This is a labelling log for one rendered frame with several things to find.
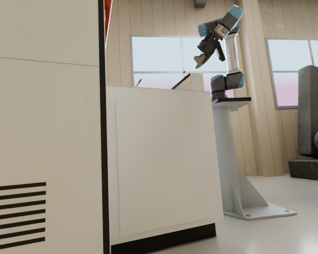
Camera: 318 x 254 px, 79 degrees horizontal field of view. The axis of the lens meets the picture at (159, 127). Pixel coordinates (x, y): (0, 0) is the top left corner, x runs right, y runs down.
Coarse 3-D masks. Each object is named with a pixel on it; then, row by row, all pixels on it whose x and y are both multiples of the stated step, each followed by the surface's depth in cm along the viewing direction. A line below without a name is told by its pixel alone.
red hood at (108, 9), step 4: (104, 0) 93; (108, 0) 93; (112, 0) 94; (104, 4) 95; (108, 4) 95; (104, 8) 98; (108, 8) 98; (108, 12) 100; (108, 16) 103; (108, 20) 106; (108, 24) 110; (108, 28) 114
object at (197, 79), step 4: (192, 76) 120; (196, 76) 121; (200, 76) 122; (192, 80) 119; (196, 80) 120; (200, 80) 121; (192, 84) 119; (196, 84) 120; (200, 84) 121; (192, 88) 118; (196, 88) 120; (200, 88) 121
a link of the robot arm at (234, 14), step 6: (234, 6) 98; (228, 12) 99; (234, 12) 98; (240, 12) 97; (228, 18) 99; (234, 18) 99; (240, 18) 100; (222, 24) 101; (228, 24) 100; (234, 24) 101; (228, 30) 102
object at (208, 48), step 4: (208, 32) 106; (212, 32) 104; (208, 36) 106; (212, 36) 105; (216, 36) 104; (220, 36) 103; (204, 40) 106; (208, 40) 106; (212, 40) 106; (216, 40) 106; (220, 40) 109; (200, 44) 109; (204, 44) 105; (208, 44) 105; (212, 44) 107; (200, 48) 106; (204, 48) 106; (208, 48) 107; (212, 48) 107; (204, 52) 108; (208, 52) 108
